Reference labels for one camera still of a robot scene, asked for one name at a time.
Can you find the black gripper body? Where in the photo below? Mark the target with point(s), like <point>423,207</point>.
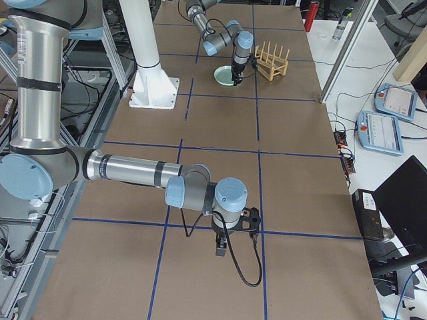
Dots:
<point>237,68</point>
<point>220,230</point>

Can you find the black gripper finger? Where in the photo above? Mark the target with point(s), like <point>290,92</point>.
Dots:
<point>221,245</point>
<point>237,78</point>

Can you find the mint green plate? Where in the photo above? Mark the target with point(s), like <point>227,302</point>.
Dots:
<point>223,76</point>

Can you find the wooden dish rack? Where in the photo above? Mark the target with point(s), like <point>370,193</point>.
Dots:
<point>271,63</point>

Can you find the red cylinder bottle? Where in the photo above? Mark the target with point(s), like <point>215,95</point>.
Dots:
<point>311,15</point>

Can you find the clear water bottle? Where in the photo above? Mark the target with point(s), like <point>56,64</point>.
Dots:
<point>342,23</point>

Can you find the orange black power strip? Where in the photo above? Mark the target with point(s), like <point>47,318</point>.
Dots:
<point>347,157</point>

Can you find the black box device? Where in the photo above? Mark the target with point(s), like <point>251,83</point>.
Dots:
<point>367,215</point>

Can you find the near blue teach pendant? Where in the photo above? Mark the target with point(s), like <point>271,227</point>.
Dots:
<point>379,132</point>

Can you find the blue teach pendant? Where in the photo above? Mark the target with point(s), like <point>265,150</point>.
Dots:
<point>395,100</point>
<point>379,132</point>

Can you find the far blue teach pendant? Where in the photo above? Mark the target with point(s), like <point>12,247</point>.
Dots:
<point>395,100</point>

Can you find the black laptop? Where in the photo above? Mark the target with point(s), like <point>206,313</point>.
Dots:
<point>401,199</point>

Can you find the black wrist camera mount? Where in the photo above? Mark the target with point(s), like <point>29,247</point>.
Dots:
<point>253,62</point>

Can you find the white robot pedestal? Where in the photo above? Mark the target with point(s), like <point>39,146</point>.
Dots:
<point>152,88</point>

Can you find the aluminium frame post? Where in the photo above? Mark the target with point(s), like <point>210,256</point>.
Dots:
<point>362,18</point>

